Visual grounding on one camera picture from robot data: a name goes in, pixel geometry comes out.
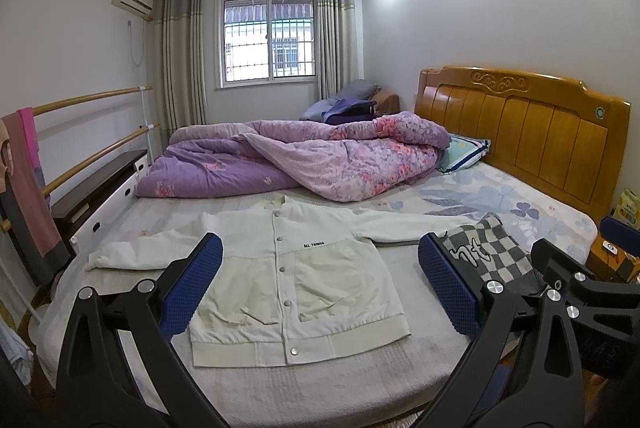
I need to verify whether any white button-up jacket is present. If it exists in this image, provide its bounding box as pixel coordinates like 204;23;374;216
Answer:
87;196;469;367

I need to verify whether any wooden nightstand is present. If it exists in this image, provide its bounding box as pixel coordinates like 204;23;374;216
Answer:
586;217;640;283

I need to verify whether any yellow box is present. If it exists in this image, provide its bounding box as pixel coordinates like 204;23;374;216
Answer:
613;188;640;230

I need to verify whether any bed mattress with sheet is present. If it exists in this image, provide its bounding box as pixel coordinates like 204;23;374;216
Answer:
37;163;597;427

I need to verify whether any checkered black white garment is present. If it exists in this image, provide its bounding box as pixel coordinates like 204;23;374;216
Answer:
436;214;547;296

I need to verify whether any dark top white cabinet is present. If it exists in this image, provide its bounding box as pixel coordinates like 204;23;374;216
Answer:
51;150;150;255

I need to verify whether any pink hanging towel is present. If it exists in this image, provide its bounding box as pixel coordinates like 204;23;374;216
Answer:
1;107;72;285

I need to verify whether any wooden headboard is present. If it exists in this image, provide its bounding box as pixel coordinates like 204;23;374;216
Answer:
414;66;631;221

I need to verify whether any blue striped pillow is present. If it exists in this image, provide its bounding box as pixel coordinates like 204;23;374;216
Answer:
437;135;491;174

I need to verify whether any purple floral quilt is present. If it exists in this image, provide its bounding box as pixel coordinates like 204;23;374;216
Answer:
136;112;450;203

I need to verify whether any blue grey pillow pile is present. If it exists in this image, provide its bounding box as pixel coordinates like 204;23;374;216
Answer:
299;80;400;125

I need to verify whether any left striped curtain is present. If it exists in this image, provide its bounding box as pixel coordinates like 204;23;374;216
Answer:
151;0;206;144

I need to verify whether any striped curtain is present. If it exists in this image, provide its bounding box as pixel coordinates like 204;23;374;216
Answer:
314;0;358;99
151;0;206;144

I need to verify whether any window with metal grille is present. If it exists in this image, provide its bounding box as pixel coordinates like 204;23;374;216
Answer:
219;0;316;88

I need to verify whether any right striped curtain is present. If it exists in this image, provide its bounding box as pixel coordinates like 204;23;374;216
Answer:
314;0;358;99

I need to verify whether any wooden rail clothes rack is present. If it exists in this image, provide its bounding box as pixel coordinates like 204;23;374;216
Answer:
1;84;160;325

